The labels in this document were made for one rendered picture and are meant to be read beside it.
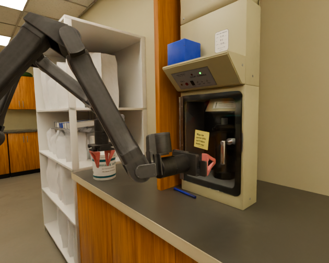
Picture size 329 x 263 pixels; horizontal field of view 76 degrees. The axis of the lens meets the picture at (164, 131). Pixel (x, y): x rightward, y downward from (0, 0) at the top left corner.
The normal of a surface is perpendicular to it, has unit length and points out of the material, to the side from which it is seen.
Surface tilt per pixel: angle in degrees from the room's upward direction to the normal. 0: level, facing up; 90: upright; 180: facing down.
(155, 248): 90
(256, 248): 0
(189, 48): 90
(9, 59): 82
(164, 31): 90
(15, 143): 90
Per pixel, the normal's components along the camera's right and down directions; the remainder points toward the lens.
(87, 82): 0.28, -0.07
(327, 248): -0.01, -1.00
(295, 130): -0.75, 0.07
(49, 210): 0.67, 0.06
